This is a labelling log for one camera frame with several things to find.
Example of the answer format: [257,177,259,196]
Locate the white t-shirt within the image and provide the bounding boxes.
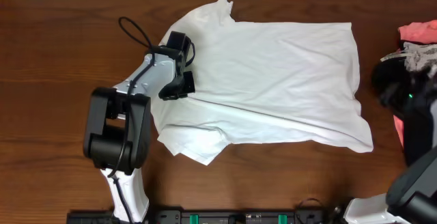
[152,0,373,165]

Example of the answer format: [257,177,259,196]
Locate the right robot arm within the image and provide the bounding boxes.
[341,57,436,224]

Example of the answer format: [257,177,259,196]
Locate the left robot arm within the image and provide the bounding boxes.
[67,43,195,223]

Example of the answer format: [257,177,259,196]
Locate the black garment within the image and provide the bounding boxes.
[371,58,436,166]

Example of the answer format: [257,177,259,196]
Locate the white floral patterned garment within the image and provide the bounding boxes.
[380,42,436,76]

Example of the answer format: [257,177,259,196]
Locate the pink garment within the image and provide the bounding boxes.
[393,20,436,145]

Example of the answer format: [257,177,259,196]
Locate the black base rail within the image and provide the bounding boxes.
[66,208,347,224]

